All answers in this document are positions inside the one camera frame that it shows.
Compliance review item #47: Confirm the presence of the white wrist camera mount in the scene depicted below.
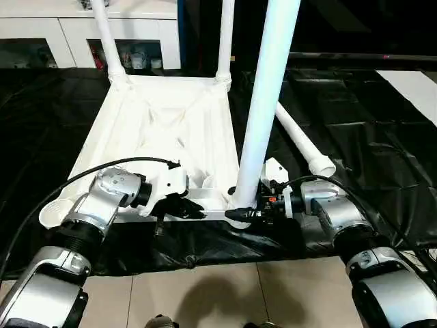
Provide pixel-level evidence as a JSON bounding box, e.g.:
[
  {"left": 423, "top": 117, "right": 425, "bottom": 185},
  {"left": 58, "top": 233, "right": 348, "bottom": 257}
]
[
  {"left": 138, "top": 163, "right": 191, "bottom": 218},
  {"left": 261, "top": 156, "right": 295, "bottom": 220}
]

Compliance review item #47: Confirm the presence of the white plastic stool seat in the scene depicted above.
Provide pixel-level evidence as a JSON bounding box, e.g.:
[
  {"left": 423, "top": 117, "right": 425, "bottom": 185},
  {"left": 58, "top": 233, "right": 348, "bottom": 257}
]
[{"left": 38, "top": 73, "right": 264, "bottom": 231}]

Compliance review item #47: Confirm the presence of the white plastic table leg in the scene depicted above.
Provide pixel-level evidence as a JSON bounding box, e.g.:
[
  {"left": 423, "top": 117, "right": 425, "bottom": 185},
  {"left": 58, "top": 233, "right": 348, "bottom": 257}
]
[
  {"left": 214, "top": 0, "right": 236, "bottom": 92},
  {"left": 89, "top": 0, "right": 133, "bottom": 90},
  {"left": 234, "top": 0, "right": 302, "bottom": 212},
  {"left": 274, "top": 101, "right": 337, "bottom": 179}
]

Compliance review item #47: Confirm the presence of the white flat sheet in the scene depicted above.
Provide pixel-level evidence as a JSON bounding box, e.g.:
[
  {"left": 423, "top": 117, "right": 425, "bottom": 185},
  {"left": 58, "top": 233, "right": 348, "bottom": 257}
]
[{"left": 374, "top": 70, "right": 437, "bottom": 128}]

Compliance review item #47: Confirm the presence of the white cabinet with glass doors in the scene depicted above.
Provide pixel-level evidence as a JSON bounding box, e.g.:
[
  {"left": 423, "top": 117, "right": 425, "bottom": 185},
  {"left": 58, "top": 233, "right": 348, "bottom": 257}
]
[{"left": 0, "top": 0, "right": 182, "bottom": 72}]

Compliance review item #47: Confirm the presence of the black work mat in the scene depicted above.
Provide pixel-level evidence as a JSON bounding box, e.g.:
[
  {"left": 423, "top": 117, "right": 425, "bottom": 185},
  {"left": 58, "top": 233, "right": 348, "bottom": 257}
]
[{"left": 0, "top": 66, "right": 437, "bottom": 278}]

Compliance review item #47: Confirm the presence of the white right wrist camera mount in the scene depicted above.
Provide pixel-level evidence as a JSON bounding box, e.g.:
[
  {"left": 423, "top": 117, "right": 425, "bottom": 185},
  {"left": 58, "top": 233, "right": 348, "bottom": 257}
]
[{"left": 261, "top": 156, "right": 295, "bottom": 220}]

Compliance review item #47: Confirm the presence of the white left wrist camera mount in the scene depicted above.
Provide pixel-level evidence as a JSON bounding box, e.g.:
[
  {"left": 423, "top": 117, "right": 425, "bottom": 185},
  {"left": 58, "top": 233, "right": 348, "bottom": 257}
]
[{"left": 138, "top": 163, "right": 191, "bottom": 218}]

